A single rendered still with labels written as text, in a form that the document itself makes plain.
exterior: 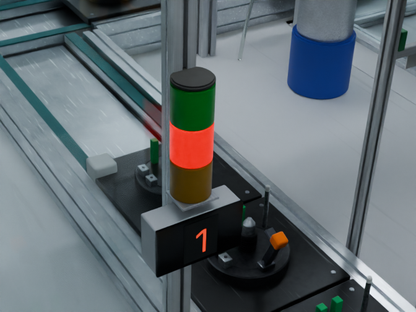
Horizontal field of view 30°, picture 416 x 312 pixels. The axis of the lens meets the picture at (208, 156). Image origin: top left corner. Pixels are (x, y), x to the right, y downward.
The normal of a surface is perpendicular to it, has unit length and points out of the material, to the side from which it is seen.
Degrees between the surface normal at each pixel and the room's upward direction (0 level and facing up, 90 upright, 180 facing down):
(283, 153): 0
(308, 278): 0
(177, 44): 90
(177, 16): 90
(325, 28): 90
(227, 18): 90
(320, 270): 0
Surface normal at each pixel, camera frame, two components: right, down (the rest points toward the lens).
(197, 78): 0.03, -0.83
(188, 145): -0.13, 0.55
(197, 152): 0.25, 0.55
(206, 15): 0.53, 0.49
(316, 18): -0.46, 0.49
